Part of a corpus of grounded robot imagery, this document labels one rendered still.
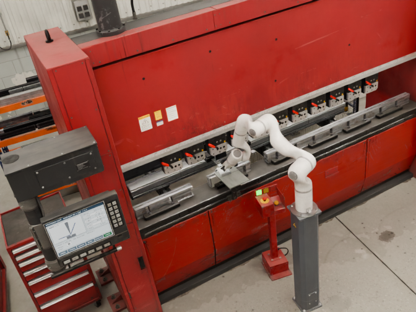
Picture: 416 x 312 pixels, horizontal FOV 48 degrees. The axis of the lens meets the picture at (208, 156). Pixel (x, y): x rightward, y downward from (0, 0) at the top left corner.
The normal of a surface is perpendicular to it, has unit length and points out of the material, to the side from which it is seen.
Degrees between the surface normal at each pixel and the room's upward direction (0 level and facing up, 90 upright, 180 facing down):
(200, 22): 90
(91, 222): 90
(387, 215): 0
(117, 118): 90
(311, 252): 90
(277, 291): 0
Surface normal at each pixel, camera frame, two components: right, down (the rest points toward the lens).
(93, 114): 0.46, 0.43
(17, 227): -0.14, -0.83
